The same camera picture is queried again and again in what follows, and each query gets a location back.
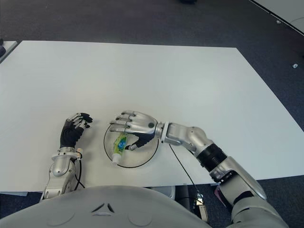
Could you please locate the grey robot torso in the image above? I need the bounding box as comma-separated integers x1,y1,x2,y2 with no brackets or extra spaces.
0,185,212,228

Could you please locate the metal bracket under table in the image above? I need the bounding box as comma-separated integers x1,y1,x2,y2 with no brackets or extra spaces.
194,193,209,222

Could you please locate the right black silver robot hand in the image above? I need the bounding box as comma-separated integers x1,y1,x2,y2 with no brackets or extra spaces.
109,110,159,152

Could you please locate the white plate with black rim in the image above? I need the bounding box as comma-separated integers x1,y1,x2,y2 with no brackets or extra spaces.
103,123,159,169

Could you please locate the grey side table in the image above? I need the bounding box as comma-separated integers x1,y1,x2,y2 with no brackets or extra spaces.
0,40,19,64

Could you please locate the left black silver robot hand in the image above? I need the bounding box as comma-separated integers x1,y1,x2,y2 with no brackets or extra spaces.
59,113,94,149

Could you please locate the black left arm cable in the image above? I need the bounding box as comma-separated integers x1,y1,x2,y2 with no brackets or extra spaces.
73,158,86,190

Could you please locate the green toothpaste tube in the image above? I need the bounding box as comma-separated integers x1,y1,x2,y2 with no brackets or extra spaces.
111,133,129,165

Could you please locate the pink cardboard box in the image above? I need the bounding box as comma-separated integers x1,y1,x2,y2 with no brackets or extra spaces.
215,185,226,207

